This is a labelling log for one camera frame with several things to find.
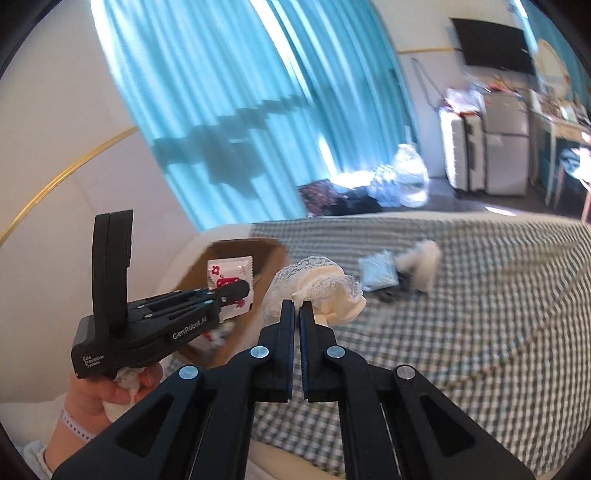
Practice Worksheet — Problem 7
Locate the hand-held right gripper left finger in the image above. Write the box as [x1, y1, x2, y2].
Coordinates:
[51, 299, 296, 480]

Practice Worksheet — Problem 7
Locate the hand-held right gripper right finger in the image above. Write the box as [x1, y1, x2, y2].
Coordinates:
[299, 302, 536, 480]

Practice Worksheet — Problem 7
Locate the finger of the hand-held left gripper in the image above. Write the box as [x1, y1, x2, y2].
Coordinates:
[139, 278, 253, 326]
[127, 287, 218, 319]

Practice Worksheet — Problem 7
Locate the red flower print packet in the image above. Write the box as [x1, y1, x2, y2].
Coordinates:
[207, 256, 254, 321]

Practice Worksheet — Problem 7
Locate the cardboard box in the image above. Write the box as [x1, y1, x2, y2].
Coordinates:
[178, 237, 289, 370]

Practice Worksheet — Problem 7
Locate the cream lace cloth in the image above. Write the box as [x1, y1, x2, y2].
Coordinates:
[262, 257, 368, 326]

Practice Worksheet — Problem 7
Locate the person's left forearm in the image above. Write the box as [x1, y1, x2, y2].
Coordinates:
[44, 406, 100, 467]

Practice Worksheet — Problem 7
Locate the person's left hand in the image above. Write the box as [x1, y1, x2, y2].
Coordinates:
[67, 359, 164, 423]

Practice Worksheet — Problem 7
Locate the white tissue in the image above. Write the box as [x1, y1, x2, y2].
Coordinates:
[104, 367, 151, 423]

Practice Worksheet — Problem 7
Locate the white wristband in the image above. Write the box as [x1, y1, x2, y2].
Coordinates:
[60, 408, 98, 439]

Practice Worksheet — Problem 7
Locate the small black item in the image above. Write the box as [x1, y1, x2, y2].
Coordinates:
[373, 277, 416, 302]

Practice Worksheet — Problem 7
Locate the blue packet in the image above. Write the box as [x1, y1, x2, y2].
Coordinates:
[359, 250, 400, 291]

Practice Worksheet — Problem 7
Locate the dark floral bag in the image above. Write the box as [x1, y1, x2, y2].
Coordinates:
[298, 180, 372, 217]

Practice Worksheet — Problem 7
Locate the white fluffy item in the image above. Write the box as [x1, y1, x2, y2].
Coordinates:
[397, 240, 441, 292]

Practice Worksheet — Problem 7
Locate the clear plastic bag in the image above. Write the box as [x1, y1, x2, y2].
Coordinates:
[369, 143, 430, 208]

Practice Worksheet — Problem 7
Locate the teal curtain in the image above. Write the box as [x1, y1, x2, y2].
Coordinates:
[90, 0, 421, 232]

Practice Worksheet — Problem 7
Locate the white suitcase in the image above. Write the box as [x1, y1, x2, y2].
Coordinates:
[438, 106, 488, 192]

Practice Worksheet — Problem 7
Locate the silver fridge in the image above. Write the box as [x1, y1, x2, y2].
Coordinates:
[480, 90, 532, 197]

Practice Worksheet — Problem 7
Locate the plastic bag with orange item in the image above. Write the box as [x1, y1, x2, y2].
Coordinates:
[444, 85, 485, 116]

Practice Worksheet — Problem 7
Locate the wooden chair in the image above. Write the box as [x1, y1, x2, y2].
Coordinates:
[554, 134, 591, 215]

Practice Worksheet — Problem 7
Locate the blue cloth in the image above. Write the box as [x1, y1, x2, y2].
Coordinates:
[560, 148, 591, 178]

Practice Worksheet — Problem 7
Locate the white dressing desk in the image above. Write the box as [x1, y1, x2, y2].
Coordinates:
[529, 106, 591, 206]

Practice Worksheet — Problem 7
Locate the oval mirror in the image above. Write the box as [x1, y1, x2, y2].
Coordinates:
[536, 39, 571, 100]

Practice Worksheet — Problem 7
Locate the black wall television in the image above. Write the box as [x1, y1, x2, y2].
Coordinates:
[450, 17, 536, 75]

